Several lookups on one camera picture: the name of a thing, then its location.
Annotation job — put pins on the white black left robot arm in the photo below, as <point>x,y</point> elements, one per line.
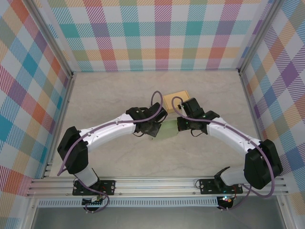
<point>107,131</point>

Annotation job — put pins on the orange paper box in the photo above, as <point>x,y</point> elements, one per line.
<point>172,102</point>

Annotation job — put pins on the green paper box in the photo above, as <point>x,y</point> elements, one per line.
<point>169,130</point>

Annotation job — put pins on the small right circuit board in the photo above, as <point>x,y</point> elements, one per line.
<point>226,200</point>

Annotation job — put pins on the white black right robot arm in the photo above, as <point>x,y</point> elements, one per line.
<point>228,133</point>

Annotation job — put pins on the grey metal panel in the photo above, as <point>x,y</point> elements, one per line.
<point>155,218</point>

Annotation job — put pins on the aluminium side floor rail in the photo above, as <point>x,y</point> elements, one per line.
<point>66,95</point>
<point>253,107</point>

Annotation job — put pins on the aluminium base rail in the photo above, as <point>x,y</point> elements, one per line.
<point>155,186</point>

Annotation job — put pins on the aluminium front post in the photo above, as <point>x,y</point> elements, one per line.
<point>29,214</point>
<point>287,214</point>

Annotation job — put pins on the small left circuit board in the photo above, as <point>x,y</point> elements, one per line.
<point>94,203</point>

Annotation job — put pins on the aluminium frame post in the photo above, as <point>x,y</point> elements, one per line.
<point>260,35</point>
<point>54,38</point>

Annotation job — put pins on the small circuit board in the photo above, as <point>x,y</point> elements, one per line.
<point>94,203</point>
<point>226,200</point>

